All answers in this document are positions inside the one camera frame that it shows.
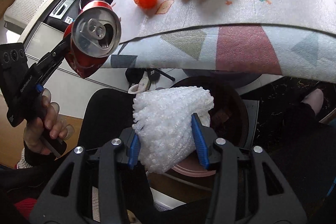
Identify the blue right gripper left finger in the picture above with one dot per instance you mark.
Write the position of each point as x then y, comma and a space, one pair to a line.
134, 150

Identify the left hand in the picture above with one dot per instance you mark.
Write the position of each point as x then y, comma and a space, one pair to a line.
56, 125

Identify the crushed red soda can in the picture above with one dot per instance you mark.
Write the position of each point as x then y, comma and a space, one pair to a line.
94, 36

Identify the washing machine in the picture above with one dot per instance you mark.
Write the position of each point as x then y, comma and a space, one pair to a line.
65, 12

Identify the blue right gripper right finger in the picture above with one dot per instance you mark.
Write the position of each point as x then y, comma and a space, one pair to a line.
199, 141

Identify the white slipper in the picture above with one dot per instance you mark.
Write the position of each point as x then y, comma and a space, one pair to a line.
141, 87

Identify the white foam net wrap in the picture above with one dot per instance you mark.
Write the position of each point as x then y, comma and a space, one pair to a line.
162, 121

